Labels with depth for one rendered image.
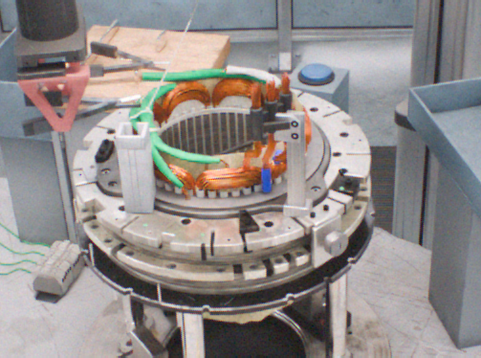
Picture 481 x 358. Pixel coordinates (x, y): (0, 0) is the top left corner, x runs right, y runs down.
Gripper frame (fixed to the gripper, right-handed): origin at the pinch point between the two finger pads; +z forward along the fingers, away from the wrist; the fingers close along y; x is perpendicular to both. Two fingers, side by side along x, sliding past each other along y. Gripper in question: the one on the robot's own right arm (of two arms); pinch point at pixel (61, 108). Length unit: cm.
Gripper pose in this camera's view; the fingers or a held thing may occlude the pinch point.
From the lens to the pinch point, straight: 107.1
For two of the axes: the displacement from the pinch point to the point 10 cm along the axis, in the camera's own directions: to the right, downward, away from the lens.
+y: 1.4, 5.7, -8.1
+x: 9.9, -1.1, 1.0
